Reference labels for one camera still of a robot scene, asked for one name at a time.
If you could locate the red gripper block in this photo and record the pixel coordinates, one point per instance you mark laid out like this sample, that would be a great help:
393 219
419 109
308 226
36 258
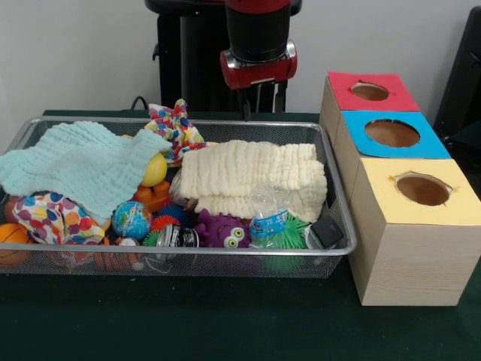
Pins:
259 73

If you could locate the crushed clear plastic bottle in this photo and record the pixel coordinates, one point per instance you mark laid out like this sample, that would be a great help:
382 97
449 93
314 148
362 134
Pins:
267 222

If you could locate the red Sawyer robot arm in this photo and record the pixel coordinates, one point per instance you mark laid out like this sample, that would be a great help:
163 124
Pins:
259 34

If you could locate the shallow clear mesh bin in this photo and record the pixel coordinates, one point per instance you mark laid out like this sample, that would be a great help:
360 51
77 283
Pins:
300 129

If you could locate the wooden box with three holes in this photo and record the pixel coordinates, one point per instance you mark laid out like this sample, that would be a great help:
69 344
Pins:
413 263

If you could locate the cream waffle cloth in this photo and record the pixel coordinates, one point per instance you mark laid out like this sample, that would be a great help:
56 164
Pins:
244 169

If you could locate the knotted polka dot cloth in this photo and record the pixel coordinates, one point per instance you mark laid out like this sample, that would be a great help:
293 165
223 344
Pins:
176 128

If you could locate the yellow ball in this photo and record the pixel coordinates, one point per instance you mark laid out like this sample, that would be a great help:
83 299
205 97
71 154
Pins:
156 171

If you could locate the purple monster toy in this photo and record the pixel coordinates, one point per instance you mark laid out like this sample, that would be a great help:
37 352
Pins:
218 227

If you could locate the green spiky rubber ball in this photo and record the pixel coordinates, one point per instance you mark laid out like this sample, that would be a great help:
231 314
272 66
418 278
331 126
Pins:
295 235

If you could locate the small black square box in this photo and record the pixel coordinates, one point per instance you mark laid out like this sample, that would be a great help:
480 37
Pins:
327 230

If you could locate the blue globe ball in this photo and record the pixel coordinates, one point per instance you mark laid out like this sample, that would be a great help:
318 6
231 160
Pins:
131 221

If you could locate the mint green waffle cloth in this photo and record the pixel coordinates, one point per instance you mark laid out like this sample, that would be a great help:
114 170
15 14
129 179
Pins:
75 161

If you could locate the black furniture panel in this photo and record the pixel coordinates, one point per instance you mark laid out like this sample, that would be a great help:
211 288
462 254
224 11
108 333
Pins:
466 75

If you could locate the neighbouring green covered table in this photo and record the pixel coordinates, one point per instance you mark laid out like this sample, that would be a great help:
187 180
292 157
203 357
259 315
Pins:
469 143

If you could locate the dark green tablecloth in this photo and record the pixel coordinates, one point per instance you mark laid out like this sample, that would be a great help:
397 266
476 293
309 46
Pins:
225 319

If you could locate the crumpled polka dot cloth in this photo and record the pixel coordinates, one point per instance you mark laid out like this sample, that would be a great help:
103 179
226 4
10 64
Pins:
52 218

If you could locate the orange basketball toy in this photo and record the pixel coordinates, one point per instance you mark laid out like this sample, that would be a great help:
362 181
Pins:
11 235

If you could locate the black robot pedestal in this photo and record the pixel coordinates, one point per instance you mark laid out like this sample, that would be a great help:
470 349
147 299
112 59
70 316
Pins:
195 56

